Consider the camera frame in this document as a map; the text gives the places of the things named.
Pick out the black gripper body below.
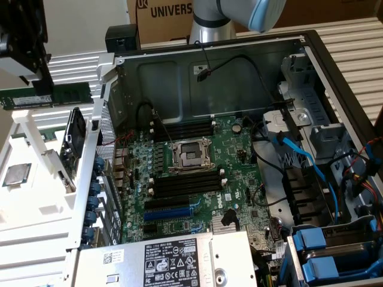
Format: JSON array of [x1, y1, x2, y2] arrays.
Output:
[[0, 0, 51, 75]]

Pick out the green RAM stick white label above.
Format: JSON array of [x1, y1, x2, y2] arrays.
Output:
[[0, 83, 93, 111]]

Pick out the graphics card with black fan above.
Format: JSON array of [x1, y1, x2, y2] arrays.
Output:
[[58, 106, 88, 193]]

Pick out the black box device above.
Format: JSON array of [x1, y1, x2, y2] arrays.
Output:
[[105, 25, 141, 54]]

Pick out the silver CPU chip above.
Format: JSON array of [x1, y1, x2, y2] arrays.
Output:
[[2, 163, 32, 188]]

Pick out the white parts rack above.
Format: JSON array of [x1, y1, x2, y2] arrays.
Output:
[[0, 109, 99, 231]]

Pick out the thin metal locking lever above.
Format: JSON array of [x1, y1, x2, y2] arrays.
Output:
[[153, 111, 174, 144]]

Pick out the printed Universal cardboard box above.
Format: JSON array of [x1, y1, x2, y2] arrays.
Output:
[[126, 0, 195, 45]]

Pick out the silver CPU socket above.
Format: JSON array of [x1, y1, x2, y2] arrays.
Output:
[[166, 136, 217, 175]]

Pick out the long black expansion slot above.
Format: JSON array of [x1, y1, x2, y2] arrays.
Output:
[[144, 196, 192, 210]]

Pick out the long blue expansion slot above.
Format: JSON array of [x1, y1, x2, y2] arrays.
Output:
[[142, 207, 194, 222]]

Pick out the open grey PC case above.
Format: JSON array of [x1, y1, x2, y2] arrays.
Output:
[[68, 29, 383, 287]]

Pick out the silver power supply with label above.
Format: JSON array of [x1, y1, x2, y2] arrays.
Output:
[[71, 230, 258, 287]]

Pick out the green Dell motherboard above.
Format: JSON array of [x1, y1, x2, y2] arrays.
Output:
[[113, 115, 288, 270]]

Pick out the small silver heatsink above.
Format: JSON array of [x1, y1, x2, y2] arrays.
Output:
[[211, 214, 240, 234]]

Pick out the black plug on heatsink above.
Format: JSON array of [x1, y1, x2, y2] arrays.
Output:
[[220, 209, 239, 227]]

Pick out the grey metal disk bay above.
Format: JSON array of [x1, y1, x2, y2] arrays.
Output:
[[277, 53, 348, 159]]

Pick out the plain brown cardboard box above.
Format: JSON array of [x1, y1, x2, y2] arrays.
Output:
[[273, 0, 383, 29]]

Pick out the blue plastic disk cage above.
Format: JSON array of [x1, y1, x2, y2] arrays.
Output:
[[282, 215, 383, 287]]

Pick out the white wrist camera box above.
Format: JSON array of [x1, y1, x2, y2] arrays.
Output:
[[0, 32, 42, 87]]

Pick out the thin red wire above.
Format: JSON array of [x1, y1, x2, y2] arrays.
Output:
[[115, 133, 135, 147]]

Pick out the black looped wire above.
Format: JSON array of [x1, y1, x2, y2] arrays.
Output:
[[136, 101, 157, 130]]

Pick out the black wire with plug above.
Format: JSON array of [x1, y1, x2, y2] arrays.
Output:
[[194, 40, 296, 105]]

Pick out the blue flat SATA wire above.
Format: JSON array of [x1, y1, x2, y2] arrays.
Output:
[[274, 130, 341, 225]]

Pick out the red yellow black wire bundle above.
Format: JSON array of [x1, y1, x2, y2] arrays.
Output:
[[342, 137, 383, 210]]

